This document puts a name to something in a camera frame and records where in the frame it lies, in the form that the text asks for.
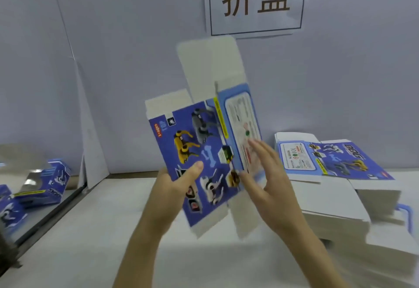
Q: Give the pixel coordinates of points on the person's right hand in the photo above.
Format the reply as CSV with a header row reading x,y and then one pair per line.
x,y
278,196

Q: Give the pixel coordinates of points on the person's left hand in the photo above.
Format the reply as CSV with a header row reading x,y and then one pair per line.
x,y
163,202

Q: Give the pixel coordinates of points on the stack of boxes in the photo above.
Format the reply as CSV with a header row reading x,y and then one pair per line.
x,y
340,199

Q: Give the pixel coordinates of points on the blue dog-print cardboard box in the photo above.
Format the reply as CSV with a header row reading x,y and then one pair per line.
x,y
196,147

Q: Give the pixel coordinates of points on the pile of blue boxes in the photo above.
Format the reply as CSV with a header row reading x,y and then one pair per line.
x,y
46,183

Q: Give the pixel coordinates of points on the person's left forearm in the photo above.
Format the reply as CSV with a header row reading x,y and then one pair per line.
x,y
141,261

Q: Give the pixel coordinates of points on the person's right forearm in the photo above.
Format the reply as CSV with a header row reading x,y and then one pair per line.
x,y
317,261

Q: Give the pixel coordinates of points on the white paper wall sign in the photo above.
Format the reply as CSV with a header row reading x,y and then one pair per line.
x,y
256,26

